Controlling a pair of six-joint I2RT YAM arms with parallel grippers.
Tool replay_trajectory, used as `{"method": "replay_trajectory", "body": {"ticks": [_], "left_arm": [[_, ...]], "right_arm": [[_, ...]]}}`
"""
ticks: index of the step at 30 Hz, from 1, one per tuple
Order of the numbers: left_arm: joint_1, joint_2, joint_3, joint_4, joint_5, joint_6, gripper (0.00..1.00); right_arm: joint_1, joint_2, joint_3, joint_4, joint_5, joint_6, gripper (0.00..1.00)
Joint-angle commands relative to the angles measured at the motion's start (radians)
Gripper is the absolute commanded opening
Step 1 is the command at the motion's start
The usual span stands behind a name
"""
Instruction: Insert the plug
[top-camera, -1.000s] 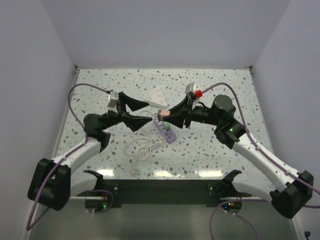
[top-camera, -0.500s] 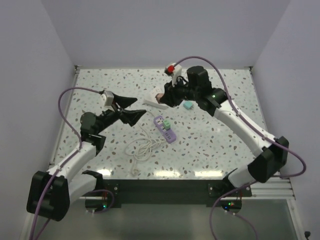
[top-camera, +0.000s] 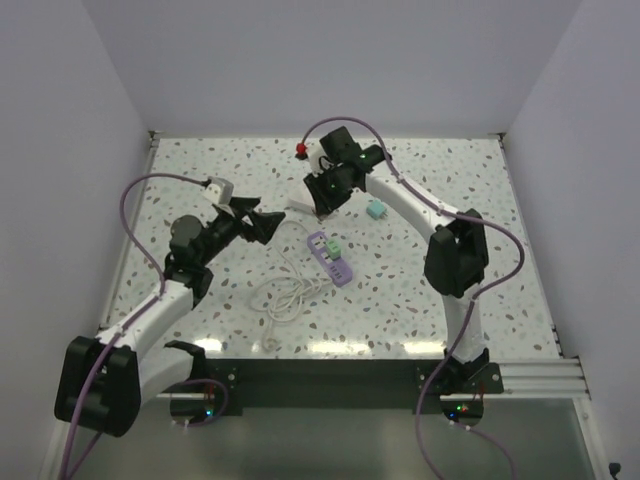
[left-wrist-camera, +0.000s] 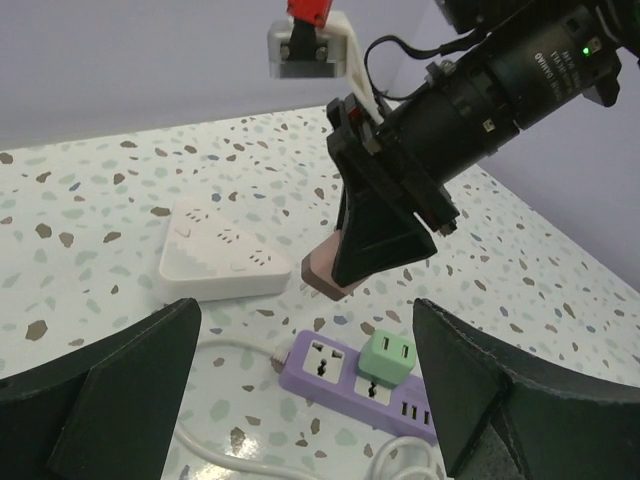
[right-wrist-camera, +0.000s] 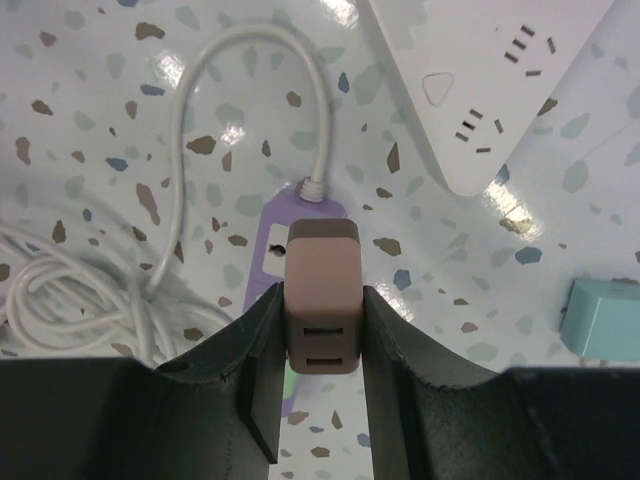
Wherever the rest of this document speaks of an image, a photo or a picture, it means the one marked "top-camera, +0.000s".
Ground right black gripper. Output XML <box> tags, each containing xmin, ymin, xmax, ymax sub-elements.
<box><xmin>304</xmin><ymin>164</ymin><xmax>355</xmax><ymax>217</ymax></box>

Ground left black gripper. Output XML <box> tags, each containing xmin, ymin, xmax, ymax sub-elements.
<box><xmin>197</xmin><ymin>197</ymin><xmax>284</xmax><ymax>267</ymax></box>

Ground green plug adapter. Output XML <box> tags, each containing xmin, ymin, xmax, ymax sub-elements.
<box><xmin>325</xmin><ymin>238</ymin><xmax>342</xmax><ymax>260</ymax></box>

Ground purple power strip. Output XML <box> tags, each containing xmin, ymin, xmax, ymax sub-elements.
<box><xmin>306</xmin><ymin>231</ymin><xmax>353</xmax><ymax>287</ymax></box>

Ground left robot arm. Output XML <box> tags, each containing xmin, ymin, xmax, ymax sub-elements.
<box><xmin>54</xmin><ymin>197</ymin><xmax>286</xmax><ymax>437</ymax></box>

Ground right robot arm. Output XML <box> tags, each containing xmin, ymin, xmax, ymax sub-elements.
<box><xmin>295</xmin><ymin>127</ymin><xmax>489</xmax><ymax>393</ymax></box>

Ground teal plug adapter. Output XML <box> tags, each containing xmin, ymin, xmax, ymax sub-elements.
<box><xmin>366</xmin><ymin>199</ymin><xmax>387</xmax><ymax>220</ymax></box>

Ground white triangular power strip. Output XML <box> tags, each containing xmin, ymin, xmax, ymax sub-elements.
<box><xmin>287</xmin><ymin>197</ymin><xmax>315</xmax><ymax>215</ymax></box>

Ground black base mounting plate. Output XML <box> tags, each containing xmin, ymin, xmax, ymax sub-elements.
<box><xmin>149</xmin><ymin>357</ymin><xmax>501</xmax><ymax>417</ymax></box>

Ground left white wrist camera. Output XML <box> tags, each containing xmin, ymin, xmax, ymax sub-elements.
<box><xmin>202</xmin><ymin>177</ymin><xmax>234</xmax><ymax>205</ymax></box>

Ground white power cord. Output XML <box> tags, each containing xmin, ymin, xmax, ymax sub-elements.
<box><xmin>248</xmin><ymin>219</ymin><xmax>335</xmax><ymax>352</ymax></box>

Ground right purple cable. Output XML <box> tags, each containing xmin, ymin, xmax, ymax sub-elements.
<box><xmin>300</xmin><ymin>116</ymin><xmax>527</xmax><ymax>480</ymax></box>

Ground purple cable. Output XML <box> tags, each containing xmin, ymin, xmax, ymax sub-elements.
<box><xmin>300</xmin><ymin>116</ymin><xmax>527</xmax><ymax>480</ymax></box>
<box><xmin>58</xmin><ymin>173</ymin><xmax>231</xmax><ymax>480</ymax></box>

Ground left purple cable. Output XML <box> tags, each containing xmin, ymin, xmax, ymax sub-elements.
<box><xmin>58</xmin><ymin>173</ymin><xmax>231</xmax><ymax>480</ymax></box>

